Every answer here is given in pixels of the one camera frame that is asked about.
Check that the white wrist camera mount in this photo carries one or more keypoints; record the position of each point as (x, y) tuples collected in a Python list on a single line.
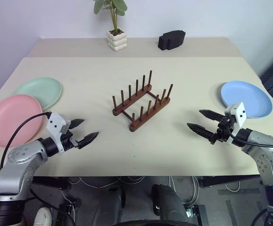
[(238, 113), (55, 122)]

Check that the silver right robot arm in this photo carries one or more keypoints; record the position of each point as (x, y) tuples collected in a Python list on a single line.
[(266, 162)]

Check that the black rounded shape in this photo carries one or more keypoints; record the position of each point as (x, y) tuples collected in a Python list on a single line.
[(167, 204)]

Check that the green plate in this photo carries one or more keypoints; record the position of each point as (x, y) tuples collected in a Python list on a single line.
[(42, 88)]

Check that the white rounded shoe-like object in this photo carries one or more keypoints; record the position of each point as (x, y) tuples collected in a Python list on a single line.
[(43, 216)]

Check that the pink red plate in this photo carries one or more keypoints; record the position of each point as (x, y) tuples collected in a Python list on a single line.
[(11, 120)]

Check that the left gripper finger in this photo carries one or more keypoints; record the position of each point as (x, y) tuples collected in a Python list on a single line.
[(77, 123), (89, 138)]

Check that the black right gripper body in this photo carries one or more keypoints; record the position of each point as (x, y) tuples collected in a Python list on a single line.
[(222, 134)]

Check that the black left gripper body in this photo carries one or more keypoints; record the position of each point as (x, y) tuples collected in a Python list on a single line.
[(68, 141)]

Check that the wooden dish rack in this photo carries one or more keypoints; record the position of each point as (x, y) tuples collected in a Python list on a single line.
[(155, 112)]

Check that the dark grey rounded shape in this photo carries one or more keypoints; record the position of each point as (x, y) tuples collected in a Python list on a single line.
[(111, 207)]

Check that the black foam block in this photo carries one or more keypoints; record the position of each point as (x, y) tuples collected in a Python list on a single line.
[(171, 40)]

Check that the blue plate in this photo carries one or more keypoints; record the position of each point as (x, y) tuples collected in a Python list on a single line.
[(244, 94)]

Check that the green plant in white pot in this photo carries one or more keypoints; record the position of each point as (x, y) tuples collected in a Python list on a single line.
[(117, 41)]

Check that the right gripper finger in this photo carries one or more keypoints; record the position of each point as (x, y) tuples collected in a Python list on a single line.
[(211, 115), (201, 130)]

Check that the black table frame bar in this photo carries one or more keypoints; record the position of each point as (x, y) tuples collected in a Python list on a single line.
[(225, 180)]

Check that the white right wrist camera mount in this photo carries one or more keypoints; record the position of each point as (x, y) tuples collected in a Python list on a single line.
[(238, 113)]

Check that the black metal bracket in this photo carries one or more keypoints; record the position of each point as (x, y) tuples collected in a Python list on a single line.
[(197, 215)]

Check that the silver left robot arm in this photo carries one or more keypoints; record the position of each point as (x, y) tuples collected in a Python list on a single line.
[(13, 169)]

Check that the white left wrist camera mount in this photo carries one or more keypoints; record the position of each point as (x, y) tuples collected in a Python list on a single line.
[(55, 122)]

